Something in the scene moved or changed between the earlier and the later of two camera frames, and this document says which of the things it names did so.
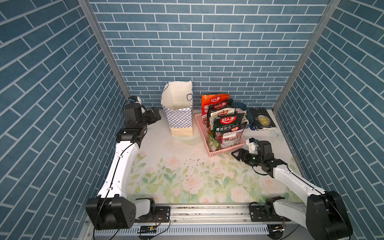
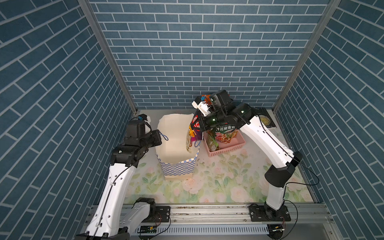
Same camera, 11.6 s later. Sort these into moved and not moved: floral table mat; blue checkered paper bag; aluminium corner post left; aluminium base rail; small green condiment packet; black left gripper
Moved: blue checkered paper bag; black left gripper
Not moved: floral table mat; small green condiment packet; aluminium corner post left; aluminium base rail
